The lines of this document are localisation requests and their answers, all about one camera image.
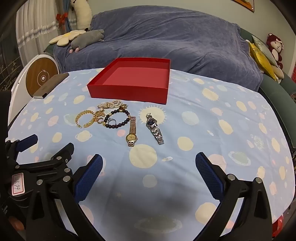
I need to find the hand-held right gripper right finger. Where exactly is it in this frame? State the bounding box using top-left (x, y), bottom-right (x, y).
top-left (195, 152), bottom-right (272, 241)

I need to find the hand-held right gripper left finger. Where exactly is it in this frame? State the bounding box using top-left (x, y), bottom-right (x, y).
top-left (25, 153), bottom-right (109, 241)

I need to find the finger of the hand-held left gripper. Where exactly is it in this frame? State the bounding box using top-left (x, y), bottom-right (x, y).
top-left (5, 134), bottom-right (38, 163)
top-left (14, 142), bottom-right (75, 183)

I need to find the gold cuff bracelet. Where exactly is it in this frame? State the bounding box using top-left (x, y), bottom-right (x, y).
top-left (75, 110), bottom-right (95, 128)

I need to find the gold wristwatch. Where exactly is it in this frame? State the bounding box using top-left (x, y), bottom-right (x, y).
top-left (126, 116), bottom-right (138, 147)

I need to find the dark bead bracelet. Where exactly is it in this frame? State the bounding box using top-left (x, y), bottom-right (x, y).
top-left (103, 109), bottom-right (131, 128)

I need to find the pearl bracelet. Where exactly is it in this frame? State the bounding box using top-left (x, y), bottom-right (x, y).
top-left (97, 100), bottom-right (123, 109)

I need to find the silver wristwatch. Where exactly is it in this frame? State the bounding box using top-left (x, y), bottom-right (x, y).
top-left (146, 113), bottom-right (165, 145)

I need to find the red cardboard box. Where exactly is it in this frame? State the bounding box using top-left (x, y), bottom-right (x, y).
top-left (87, 58), bottom-right (171, 105)

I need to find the planet print tablecloth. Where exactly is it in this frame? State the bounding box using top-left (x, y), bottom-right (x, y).
top-left (7, 67), bottom-right (294, 241)

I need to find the dark flat box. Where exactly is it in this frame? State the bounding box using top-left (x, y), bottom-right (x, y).
top-left (32, 72), bottom-right (70, 100)

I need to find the white device with wooden disc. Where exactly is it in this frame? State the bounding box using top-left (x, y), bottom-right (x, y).
top-left (9, 54), bottom-right (60, 116)

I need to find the window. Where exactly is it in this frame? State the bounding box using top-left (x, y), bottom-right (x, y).
top-left (0, 30), bottom-right (25, 91)

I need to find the red object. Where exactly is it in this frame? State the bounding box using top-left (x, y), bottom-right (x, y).
top-left (272, 215), bottom-right (284, 237)

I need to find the flower shaped pillow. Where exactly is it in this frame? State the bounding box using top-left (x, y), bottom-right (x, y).
top-left (48, 30), bottom-right (87, 47)

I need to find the grey plush toy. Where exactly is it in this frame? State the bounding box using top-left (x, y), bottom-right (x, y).
top-left (70, 29), bottom-right (105, 52)

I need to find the white lace curtain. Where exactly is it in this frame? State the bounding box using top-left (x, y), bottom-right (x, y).
top-left (16, 0), bottom-right (77, 67)

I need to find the red bow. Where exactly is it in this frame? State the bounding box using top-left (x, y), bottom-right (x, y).
top-left (56, 13), bottom-right (68, 28)

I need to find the yellow pillow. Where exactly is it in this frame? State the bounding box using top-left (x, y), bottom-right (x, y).
top-left (248, 41), bottom-right (278, 80)

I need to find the white plush toy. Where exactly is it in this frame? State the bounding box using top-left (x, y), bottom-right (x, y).
top-left (70, 0), bottom-right (93, 30)

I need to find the grey green pillow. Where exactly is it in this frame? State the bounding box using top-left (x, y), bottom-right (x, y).
top-left (252, 35), bottom-right (278, 66)

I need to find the red monkey plush toy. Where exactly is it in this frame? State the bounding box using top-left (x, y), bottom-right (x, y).
top-left (266, 33), bottom-right (284, 70)

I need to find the blue blanket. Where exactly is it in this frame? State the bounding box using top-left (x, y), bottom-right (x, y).
top-left (54, 5), bottom-right (264, 92)

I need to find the framed wall picture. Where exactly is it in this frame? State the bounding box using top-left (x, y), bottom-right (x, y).
top-left (233, 0), bottom-right (255, 12)

